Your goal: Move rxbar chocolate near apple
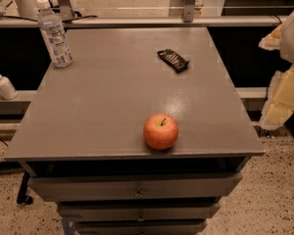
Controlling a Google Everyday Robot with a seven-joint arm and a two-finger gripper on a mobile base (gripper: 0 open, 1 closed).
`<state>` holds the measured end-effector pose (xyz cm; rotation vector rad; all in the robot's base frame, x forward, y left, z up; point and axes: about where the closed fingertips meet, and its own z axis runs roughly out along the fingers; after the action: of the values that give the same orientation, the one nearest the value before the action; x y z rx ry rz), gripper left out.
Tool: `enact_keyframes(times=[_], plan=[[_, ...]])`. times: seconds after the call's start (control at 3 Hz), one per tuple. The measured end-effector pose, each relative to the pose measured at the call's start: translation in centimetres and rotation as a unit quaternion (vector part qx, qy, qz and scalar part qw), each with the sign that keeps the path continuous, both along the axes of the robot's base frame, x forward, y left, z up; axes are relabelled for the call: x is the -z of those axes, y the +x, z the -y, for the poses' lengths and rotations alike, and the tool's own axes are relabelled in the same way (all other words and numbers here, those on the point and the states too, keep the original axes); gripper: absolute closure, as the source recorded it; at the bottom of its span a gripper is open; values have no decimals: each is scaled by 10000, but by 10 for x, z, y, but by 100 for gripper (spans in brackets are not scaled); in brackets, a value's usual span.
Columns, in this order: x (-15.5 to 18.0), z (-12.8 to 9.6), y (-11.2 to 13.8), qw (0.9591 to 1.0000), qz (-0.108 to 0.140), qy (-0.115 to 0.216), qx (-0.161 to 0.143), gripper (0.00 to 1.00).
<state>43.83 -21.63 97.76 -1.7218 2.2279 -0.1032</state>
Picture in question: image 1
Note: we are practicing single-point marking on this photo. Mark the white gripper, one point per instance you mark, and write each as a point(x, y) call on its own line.
point(280, 102)

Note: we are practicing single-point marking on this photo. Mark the black rxbar chocolate wrapper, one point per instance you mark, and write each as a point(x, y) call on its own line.
point(174, 60)

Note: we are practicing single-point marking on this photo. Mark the red apple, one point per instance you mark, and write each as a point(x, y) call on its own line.
point(160, 131)

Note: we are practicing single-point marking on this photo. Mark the grey top drawer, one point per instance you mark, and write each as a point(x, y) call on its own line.
point(134, 187)

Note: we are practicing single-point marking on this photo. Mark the grey drawer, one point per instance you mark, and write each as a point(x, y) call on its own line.
point(138, 212)
point(151, 227)
point(134, 187)

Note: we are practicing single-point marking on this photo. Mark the grey middle drawer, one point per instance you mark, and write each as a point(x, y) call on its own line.
point(138, 212)

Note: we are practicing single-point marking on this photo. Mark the grey bottom drawer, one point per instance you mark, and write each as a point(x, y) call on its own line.
point(151, 227)

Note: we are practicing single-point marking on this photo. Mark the clear plastic water bottle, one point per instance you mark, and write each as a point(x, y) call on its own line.
point(54, 36)

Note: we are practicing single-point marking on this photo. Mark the white pump dispenser bottle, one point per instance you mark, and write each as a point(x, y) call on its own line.
point(7, 89)

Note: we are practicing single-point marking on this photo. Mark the black caster leg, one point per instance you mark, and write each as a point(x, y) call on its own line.
point(23, 196)

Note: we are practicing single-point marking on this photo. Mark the grey metal upright bracket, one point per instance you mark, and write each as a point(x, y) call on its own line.
point(188, 11)

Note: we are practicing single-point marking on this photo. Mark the grey slanted metal post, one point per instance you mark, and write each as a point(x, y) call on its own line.
point(66, 10)

